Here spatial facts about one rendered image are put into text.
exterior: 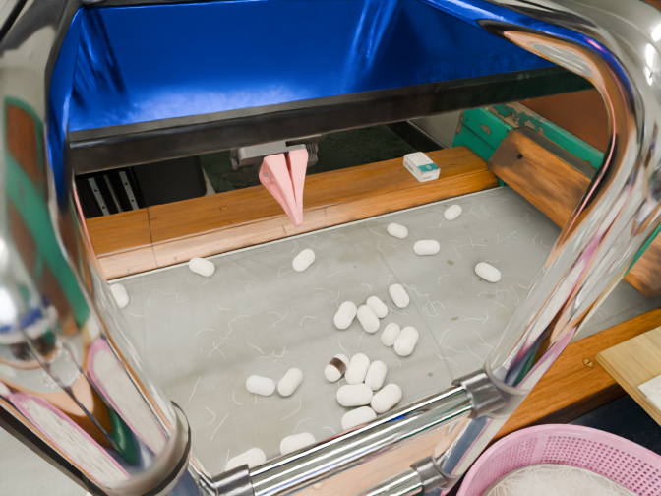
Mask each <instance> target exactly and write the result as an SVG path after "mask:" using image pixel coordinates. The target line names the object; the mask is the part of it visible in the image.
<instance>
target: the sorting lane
mask: <svg viewBox="0 0 661 496"><path fill-rule="evenodd" d="M452 205H459V206H460V207H461V214H460V215H459V216H458V217H456V218H455V219H453V220H448V219H446V218H445V211H446V210H447V209H448V208H449V207H451V206H452ZM391 223H395V224H398V225H401V226H404V227H405V228H406V229H407V232H408V233H407V236H406V237H404V238H398V237H395V236H392V235H390V234H389V233H388V231H387V229H388V226H389V225H390V224H391ZM559 235H560V234H559V233H558V232H557V231H555V230H554V229H553V228H552V227H551V226H549V225H548V224H547V223H546V222H545V221H543V220H542V219H541V218H540V217H538V216H537V215H536V214H535V213H533V212H532V211H531V210H530V209H528V208H527V207H526V206H525V205H524V204H523V203H521V202H520V201H519V200H518V199H517V198H515V197H514V196H513V195H512V194H511V193H509V192H508V191H507V190H506V189H504V187H503V186H502V187H498V188H493V189H489V190H485V191H481V192H477V193H473V194H469V195H464V196H460V197H456V198H452V199H448V200H444V201H440V202H436V203H432V204H428V205H424V206H420V207H416V208H412V209H407V210H403V211H399V212H395V213H391V214H387V215H383V216H378V217H371V218H367V219H363V220H359V221H354V222H351V223H347V224H343V225H339V226H335V227H331V228H326V229H322V230H318V231H314V232H310V233H306V234H302V235H297V236H293V237H289V238H285V239H281V240H277V241H274V242H269V243H265V244H261V245H257V246H253V247H249V248H244V249H240V250H236V251H232V252H228V253H224V254H220V255H215V256H211V257H207V258H204V260H207V261H210V262H212V263H213V264H214V272H213V274H212V275H211V276H208V277H205V276H202V275H200V274H198V273H195V272H193V271H191V270H190V268H189V262H187V263H183V264H179V265H175V266H171V267H167V268H163V269H158V270H154V271H150V272H146V273H142V274H138V275H134V276H129V277H125V278H121V279H115V280H111V281H108V284H109V286H111V285H113V284H122V285H123V286H124V287H125V289H126V293H127V295H128V297H129V301H128V304H127V305H126V306H124V307H122V308H120V309H121V311H122V313H123V314H124V316H125V318H126V320H127V322H128V324H129V325H130V327H131V329H132V331H133V333H134V335H135V337H136V338H137V340H138V342H139V344H140V346H141V348H142V349H143V351H144V353H145V355H146V357H147V359H148V361H149V362H150V365H151V367H152V369H153V371H154V372H155V374H156V376H157V378H158V380H159V382H160V384H161V385H162V387H163V389H164V391H165V393H166V394H167V395H168V397H169V399H170V400H172V401H174V402H176V403H177V404H178V405H179V406H180V408H181V409H182V410H183V411H184V413H185V415H186V416H187V419H188V422H189V425H190V428H191V440H192V442H193V443H194V445H195V447H196V449H197V451H198V453H199V454H200V456H201V458H202V460H203V462H204V464H205V466H206V467H207V469H208V471H209V473H210V476H211V477H213V476H215V475H218V474H220V473H223V472H225V468H226V465H227V463H228V462H229V461H230V460H231V459H232V458H234V457H237V456H239V455H241V454H243V453H245V452H247V451H249V450H250V449H253V448H258V449H261V450H262V451H263V452H264V453H265V455H266V461H269V460H271V459H274V458H277V457H279V456H282V453H281V451H280V444H281V442H282V440H283V439H284V438H285V437H288V436H292V435H297V434H301V433H305V432H307V433H310V434H311V435H313V437H314V438H315V441H316V442H317V441H319V440H322V439H324V438H327V437H329V436H331V435H333V434H336V433H338V432H341V431H343V430H344V429H343V427H342V424H341V421H342V417H343V416H344V415H345V414H346V413H347V412H349V411H352V410H355V409H357V408H360V407H363V406H366V407H369V408H371V409H373V408H372V400H371V401H370V402H369V403H368V404H365V405H356V406H344V405H342V404H341V403H340V402H339V401H338V399H337V392H338V390H339V389H340V388H341V387H342V386H345V385H349V384H348V383H347V382H346V379H345V372H346V371H345V372H344V373H343V375H342V376H341V377H340V378H339V379H338V380H336V381H333V382H332V381H329V380H328V379H327V378H326V376H325V368H326V367H327V365H328V364H329V362H330V361H331V360H332V359H333V358H334V357H335V356H336V355H338V354H344V355H345V356H346V357H347V358H348V360H349V363H350V361H351V358H352V357H353V356H354V355H355V354H358V353H362V354H364V355H366V356H367V357H368V359H369V361H370V365H371V363H373V362H374V361H382V362H383V363H384V364H385V365H386V367H387V373H386V376H385V378H384V381H383V384H382V386H381V387H380V388H379V389H378V390H376V391H372V392H373V396H374V395H375V394H376V393H378V392H379V391H380V390H382V389H383V388H384V387H385V386H387V385H388V384H395V385H397V386H399V387H400V389H401V391H402V398H401V400H400V402H399V403H397V404H396V405H395V406H394V407H392V408H391V409H390V410H389V411H388V412H390V411H392V410H394V409H397V408H399V407H402V406H404V405H406V404H409V403H413V402H415V401H417V400H420V399H422V398H425V397H427V396H429V395H432V394H434V393H435V392H438V391H440V390H443V389H445V388H447V387H450V386H451V382H452V381H453V380H454V379H456V378H459V377H461V376H464V375H466V374H469V373H471V372H474V371H476V370H479V369H481V368H482V366H483V365H484V363H485V361H486V360H487V358H488V356H489V354H490V353H491V351H492V349H493V348H494V346H495V344H496V342H497V341H498V339H499V337H500V336H501V334H502V332H503V330H504V329H505V327H506V325H507V324H508V322H509V320H510V318H511V316H512V314H513V312H514V311H515V309H516V307H517V306H518V304H519V302H520V300H521V299H522V297H523V295H524V294H525V292H526V290H527V288H528V287H529V286H530V284H531V283H532V281H533V279H534V277H535V276H536V274H537V272H538V271H539V269H540V267H541V265H542V264H543V262H544V260H545V259H546V257H547V255H548V253H549V252H550V250H551V248H552V247H553V245H554V243H555V241H556V240H557V238H558V236H559ZM421 240H435V241H437V242H438V243H439V245H440V249H439V251H438V252H437V253H436V254H433V255H418V254H416V253H415V252H414V249H413V247H414V244H415V243H416V242H417V241H421ZM306 249H309V250H312V251H313V252H314V254H315V260H314V262H313V263H312V264H311V265H309V266H308V267H307V268H306V269H305V270H304V271H296V270H295V269H294V268H293V260H294V259H295V258H296V257H297V256H298V255H299V254H300V253H301V252H302V251H303V250H306ZM479 263H486V264H488V265H490V266H492V267H494V268H495V269H497V270H498V271H499V272H500V274H501V277H500V279H499V280H498V281H496V282H490V281H488V280H486V279H483V278H481V277H480V276H478V275H477V274H476V272H475V267H476V266H477V264H479ZM393 284H399V285H401V286H402V288H403V289H404V291H405V292H406V294H407V295H408V297H409V303H408V305H407V306H406V307H403V308H400V307H397V306H396V305H395V303H394V302H393V300H392V299H391V296H390V294H389V289H390V287H391V286H392V285H393ZM372 296H375V297H378V298H379V299H380V300H381V301H382V302H383V303H384V304H385V305H386V306H387V308H388V313H387V315H386V316H385V317H383V318H378V317H377V318H378V320H379V323H380V325H379V327H378V329H377V330H376V331H374V332H372V333H370V332H367V331H366V330H365V329H364V328H363V326H362V324H361V322H360V320H359V319H358V317H357V312H356V315H355V316H354V318H353V319H352V322H351V324H350V326H349V327H348V328H346V329H340V328H338V327H337V326H336V325H335V323H334V316H335V315H336V313H337V312H338V310H339V308H340V306H341V304H342V303H344V302H347V301H349V302H352V303H354V304H355V306H356V309H357V310H358V308H359V307H360V306H362V305H367V300H368V298H369V297H372ZM647 311H650V309H649V308H648V307H647V306H645V305H644V304H643V303H642V302H641V301H639V300H638V299H637V298H636V297H634V296H633V295H632V294H631V293H630V292H628V291H627V290H626V289H625V288H624V287H622V286H621V285H620V284H618V285H617V286H616V287H615V289H614V290H613V291H612V292H611V294H610V295H609V296H608V297H607V298H606V300H605V301H604V302H603V303H602V305H601V306H600V307H599V308H598V309H597V311H596V312H595V313H594V314H593V316H592V317H591V318H590V319H589V320H588V322H587V323H586V324H585V325H584V327H583V328H582V329H581V330H580V332H579V333H578V334H577V335H576V336H575V338H574V339H573V340H572V341H571V342H574V341H578V340H580V339H583V338H585V337H588V336H590V335H593V334H595V333H597V332H600V331H602V330H605V329H607V328H610V327H612V326H614V325H617V324H619V323H622V322H624V321H625V320H628V319H630V318H633V317H635V316H638V315H640V314H642V313H645V312H647ZM390 323H396V324H398V325H399V326H400V331H401V330H402V329H403V328H405V327H413V328H415V329H416V330H417V332H418V335H419V338H418V341H417V343H416V344H415V346H414V348H413V350H412V352H411V353H410V354H409V355H407V356H402V355H399V354H398V353H397V352H396V351H395V349H394V344H393V345H391V346H386V345H384V344H383V343H382V341H381V335H382V333H383V332H384V330H385V328H386V327H387V325H388V324H390ZM291 368H297V369H299V370H300V371H301V372H302V375H303V378H302V381H301V383H300V384H299V385H298V386H297V387H296V389H295V390H294V391H293V393H292V394H290V395H288V396H284V395H282V394H281V393H280V392H279V390H278V383H279V381H280V380H281V379H282V378H283V377H284V375H285V374H286V373H287V371H288V370H290V369H291ZM252 375H258V376H261V377H265V378H270V379H272V380H273V381H274V384H275V389H274V391H273V393H272V394H270V395H268V396H264V395H260V394H256V393H251V392H249V391H248V389H247V388H246V381H247V379H248V378H249V377H250V376H252ZM174 408H175V410H176V412H177V414H178V416H179V418H180V419H181V421H182V423H183V425H184V427H185V429H186V430H187V432H188V423H187V420H186V417H185V415H184V414H183V413H182V411H181V410H180V409H179V408H178V407H176V406H175V407H174ZM374 413H375V414H376V417H377V416H380V415H382V414H384V413H377V412H375V411H374ZM87 493H88V492H87V491H86V490H85V489H83V488H82V487H81V486H79V485H78V484H77V483H75V482H74V481H73V480H71V479H70V478H69V477H67V476H66V475H65V474H63V473H62V472H61V471H59V470H58V469H57V468H55V467H54V466H53V465H51V464H50V463H48V462H47V461H45V460H44V459H43V458H41V457H40V456H39V455H37V454H36V453H35V452H33V451H32V450H31V449H29V448H28V447H27V446H25V445H24V444H23V443H21V442H20V441H19V440H17V439H16V438H15V437H13V436H12V435H11V434H9V433H8V432H7V431H5V430H4V429H3V428H2V427H0V496H86V495H87Z"/></svg>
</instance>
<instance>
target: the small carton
mask: <svg viewBox="0 0 661 496"><path fill-rule="evenodd" d="M403 165H404V166H405V167H406V168H407V169H408V170H409V171H410V172H411V173H412V174H413V175H414V176H415V177H416V178H417V179H418V180H419V181H420V182H425V181H429V180H434V179H438V177H439V173H440V169H439V168H438V167H437V166H436V165H435V164H434V163H433V162H432V161H431V160H430V159H429V158H427V157H426V156H425V155H424V154H423V153H422V152H420V153H415V154H410V155H405V156H404V161H403Z"/></svg>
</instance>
